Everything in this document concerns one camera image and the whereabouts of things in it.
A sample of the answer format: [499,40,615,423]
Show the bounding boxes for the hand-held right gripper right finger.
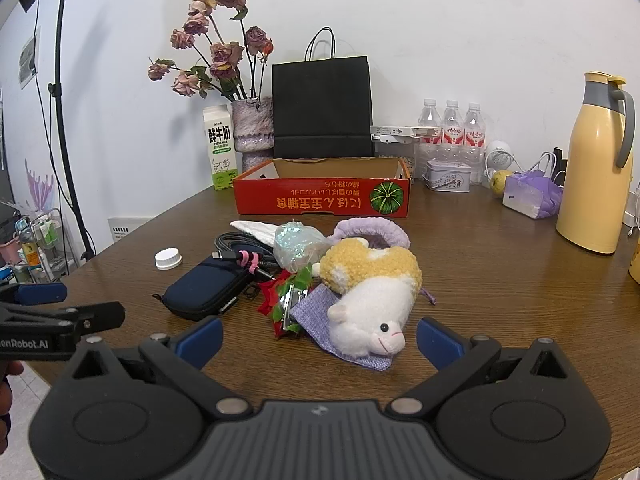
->
[386,316,570,415]

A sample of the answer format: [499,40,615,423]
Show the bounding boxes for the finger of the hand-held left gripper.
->
[0,282,68,307]
[0,302,126,333]

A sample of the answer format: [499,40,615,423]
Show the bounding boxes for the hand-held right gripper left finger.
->
[71,316,252,416]

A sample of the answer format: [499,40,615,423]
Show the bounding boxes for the navy zip pouch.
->
[152,255,253,322]

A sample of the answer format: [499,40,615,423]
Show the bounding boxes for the white yellow plush toy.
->
[319,239,423,361]

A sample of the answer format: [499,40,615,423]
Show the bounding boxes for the red fabric flower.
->
[256,262,323,339]

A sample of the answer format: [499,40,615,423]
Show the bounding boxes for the white bottle cap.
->
[154,247,183,272]

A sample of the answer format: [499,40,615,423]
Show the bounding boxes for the silver metal clip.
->
[280,285,309,334]

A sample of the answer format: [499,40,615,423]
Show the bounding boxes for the black braided cable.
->
[212,231,281,282]

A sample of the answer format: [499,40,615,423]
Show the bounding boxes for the purple woven pouch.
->
[291,287,438,372]

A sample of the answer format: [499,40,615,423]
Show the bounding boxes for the white pad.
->
[230,219,291,249]

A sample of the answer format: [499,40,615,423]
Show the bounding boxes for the purple fluffy headband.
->
[332,216,412,252]

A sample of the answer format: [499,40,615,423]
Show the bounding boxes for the iridescent plastic bag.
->
[273,220,333,272]

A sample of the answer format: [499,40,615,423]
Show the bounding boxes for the red cardboard box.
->
[232,156,412,219]

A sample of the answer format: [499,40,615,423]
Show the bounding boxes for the person's left hand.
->
[0,361,24,456]

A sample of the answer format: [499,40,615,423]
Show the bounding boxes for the white printed carton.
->
[107,216,153,245]

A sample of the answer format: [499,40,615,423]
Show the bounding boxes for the white tin box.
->
[422,159,473,194]

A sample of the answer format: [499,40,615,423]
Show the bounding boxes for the green pear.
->
[490,170,515,195]

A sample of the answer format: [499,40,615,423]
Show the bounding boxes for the purple plastic bag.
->
[502,170,565,220]

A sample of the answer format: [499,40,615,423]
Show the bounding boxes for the black light stand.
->
[47,0,97,262]

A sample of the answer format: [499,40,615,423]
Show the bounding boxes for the white green milk carton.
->
[202,104,238,191]

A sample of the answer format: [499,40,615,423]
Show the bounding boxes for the clear storage jar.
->
[372,140,418,171]

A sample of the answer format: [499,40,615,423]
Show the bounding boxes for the small white fan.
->
[484,139,514,184]

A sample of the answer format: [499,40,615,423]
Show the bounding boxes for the white flat box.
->
[370,124,443,144]

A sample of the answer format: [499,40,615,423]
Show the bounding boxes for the purple textured vase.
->
[230,96,276,173]

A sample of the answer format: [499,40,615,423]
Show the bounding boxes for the yellow thermos jug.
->
[556,71,636,255]

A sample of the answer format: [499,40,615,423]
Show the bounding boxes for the black paper bag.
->
[271,26,376,160]

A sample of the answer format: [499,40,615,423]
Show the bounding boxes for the dried rose bouquet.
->
[147,0,275,102]

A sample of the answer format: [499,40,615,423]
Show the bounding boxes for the wire storage rack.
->
[0,205,77,286]

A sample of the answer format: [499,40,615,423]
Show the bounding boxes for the purple wall decal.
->
[25,159,55,211]

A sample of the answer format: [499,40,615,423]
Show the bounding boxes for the white charging cable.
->
[512,151,568,186]

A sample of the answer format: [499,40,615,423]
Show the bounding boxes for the paper sheet on wall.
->
[19,35,41,89]

